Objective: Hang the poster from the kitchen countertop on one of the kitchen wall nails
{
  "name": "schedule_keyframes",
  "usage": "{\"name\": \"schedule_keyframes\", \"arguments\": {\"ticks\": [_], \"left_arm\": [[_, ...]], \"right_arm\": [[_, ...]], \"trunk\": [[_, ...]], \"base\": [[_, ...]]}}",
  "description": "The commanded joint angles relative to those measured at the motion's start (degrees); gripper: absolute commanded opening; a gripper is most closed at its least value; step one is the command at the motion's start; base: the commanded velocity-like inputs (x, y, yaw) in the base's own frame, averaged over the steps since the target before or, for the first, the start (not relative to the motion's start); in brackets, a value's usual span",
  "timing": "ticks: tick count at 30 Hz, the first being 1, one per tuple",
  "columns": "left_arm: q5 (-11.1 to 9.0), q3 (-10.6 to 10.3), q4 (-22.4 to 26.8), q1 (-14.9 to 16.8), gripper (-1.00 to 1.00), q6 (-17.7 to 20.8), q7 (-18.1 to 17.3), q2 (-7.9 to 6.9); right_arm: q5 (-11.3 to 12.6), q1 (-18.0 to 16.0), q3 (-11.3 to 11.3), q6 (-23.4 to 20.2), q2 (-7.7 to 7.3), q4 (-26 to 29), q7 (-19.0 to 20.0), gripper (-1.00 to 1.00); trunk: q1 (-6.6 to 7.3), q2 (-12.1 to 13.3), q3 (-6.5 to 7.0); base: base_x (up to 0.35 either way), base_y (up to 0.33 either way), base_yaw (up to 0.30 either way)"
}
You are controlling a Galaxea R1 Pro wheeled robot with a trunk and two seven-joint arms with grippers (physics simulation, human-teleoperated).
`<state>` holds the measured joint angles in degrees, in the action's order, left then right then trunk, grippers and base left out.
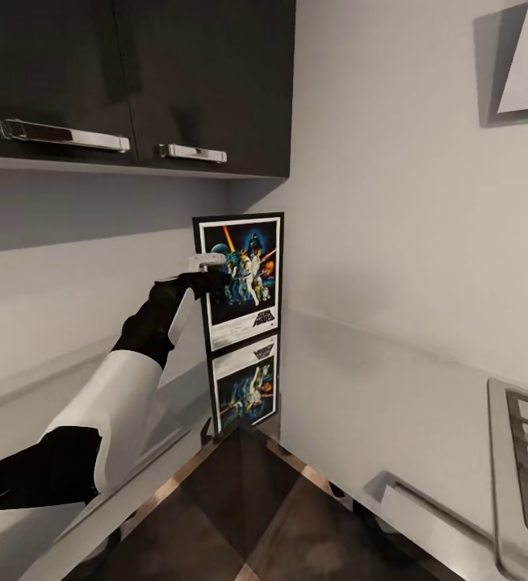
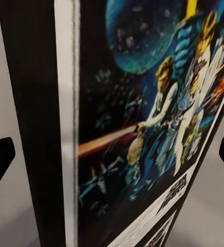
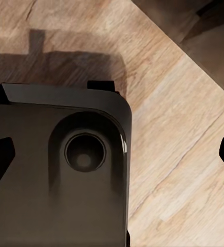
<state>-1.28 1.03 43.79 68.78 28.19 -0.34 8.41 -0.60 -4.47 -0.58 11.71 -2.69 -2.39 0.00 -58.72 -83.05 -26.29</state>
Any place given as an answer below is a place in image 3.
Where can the oven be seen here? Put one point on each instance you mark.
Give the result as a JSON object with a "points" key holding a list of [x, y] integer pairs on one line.
{"points": [[205, 42]]}

